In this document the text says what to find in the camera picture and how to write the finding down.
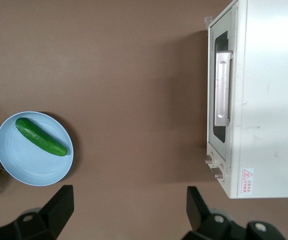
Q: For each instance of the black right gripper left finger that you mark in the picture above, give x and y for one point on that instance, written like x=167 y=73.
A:
x=49 y=220

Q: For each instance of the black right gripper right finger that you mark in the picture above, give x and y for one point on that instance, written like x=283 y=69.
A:
x=203 y=225

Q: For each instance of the beige oven knob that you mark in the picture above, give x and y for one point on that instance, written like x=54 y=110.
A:
x=209 y=159
x=218 y=173

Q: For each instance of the white toaster oven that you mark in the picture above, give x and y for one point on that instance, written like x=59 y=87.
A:
x=271 y=100

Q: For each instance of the light blue plate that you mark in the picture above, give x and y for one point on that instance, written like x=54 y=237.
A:
x=29 y=165

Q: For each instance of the red warning sticker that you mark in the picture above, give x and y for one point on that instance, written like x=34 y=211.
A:
x=247 y=181

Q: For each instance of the green cucumber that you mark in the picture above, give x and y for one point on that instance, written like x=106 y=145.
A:
x=40 y=138

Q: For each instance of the clear tape piece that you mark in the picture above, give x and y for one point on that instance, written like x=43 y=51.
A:
x=207 y=21

